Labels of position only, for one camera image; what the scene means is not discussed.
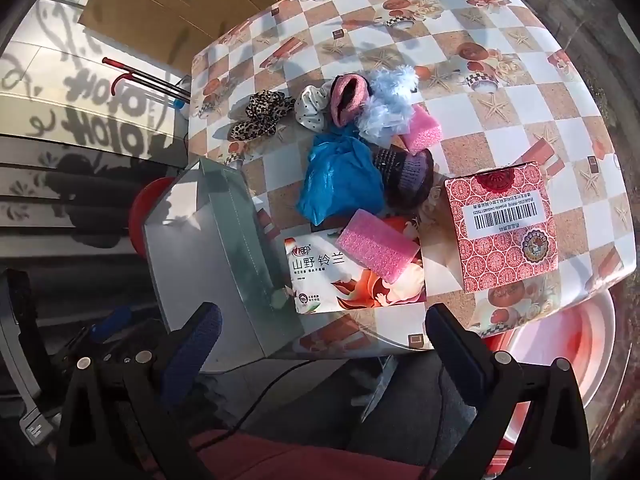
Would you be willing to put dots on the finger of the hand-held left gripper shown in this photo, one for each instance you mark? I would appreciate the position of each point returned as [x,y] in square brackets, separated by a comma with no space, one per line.
[112,321]

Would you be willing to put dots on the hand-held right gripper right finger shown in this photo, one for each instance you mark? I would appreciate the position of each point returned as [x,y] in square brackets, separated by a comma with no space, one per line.
[450,345]

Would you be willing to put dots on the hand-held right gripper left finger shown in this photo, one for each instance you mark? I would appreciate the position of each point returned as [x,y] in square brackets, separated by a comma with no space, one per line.
[197,340]

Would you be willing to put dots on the grey cardboard box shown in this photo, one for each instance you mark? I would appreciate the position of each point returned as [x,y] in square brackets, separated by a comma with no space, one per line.
[210,260]

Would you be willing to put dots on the pink sponge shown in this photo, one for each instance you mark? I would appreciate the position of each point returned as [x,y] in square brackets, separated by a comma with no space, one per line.
[377,245]
[424,132]

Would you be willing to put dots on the light blue fluffy cloth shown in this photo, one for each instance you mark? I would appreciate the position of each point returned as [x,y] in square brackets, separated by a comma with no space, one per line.
[387,95]

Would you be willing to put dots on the pink and black knit hat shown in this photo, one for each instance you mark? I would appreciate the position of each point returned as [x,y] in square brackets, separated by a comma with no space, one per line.
[345,102]

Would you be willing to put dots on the red patterned box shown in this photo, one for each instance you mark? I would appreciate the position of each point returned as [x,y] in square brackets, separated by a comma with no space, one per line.
[500,260]

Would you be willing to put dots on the red stool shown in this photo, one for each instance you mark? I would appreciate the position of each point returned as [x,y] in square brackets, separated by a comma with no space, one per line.
[142,210]

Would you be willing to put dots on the white and red basin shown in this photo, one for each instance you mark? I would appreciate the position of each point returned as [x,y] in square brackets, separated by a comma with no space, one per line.
[565,330]

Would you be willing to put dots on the tissue pack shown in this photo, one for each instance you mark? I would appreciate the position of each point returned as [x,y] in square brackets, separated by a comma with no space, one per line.
[320,275]

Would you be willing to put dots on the person's red trousers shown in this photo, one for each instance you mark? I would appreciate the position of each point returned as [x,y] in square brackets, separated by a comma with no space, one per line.
[300,460]

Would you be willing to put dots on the blue plastic shoe cover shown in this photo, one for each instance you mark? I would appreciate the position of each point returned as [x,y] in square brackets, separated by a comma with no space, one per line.
[340,180]

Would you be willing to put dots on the leopard print scrunchie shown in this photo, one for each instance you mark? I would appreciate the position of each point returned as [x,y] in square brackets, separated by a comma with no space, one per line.
[257,110]

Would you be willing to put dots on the checked table cover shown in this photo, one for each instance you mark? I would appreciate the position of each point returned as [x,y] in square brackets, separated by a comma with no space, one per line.
[500,110]

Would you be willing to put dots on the white polka dot scrunchie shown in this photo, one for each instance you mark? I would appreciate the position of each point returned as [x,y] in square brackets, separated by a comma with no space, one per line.
[310,107]

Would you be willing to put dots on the brown cardboard sheet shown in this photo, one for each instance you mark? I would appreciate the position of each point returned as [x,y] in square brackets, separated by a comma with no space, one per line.
[165,15]

